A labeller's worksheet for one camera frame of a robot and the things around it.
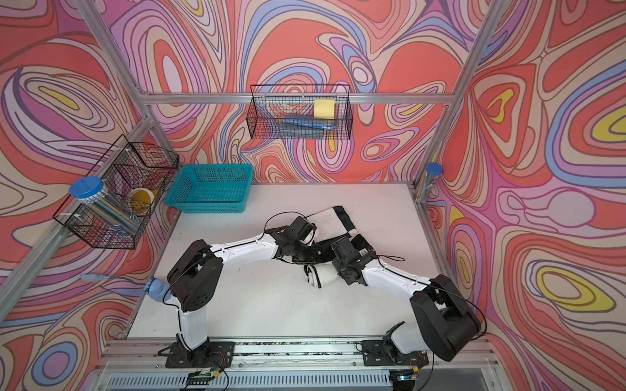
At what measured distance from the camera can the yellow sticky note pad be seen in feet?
2.94

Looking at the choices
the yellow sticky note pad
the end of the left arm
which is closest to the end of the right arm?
the end of the left arm

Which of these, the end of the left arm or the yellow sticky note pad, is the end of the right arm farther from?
the yellow sticky note pad
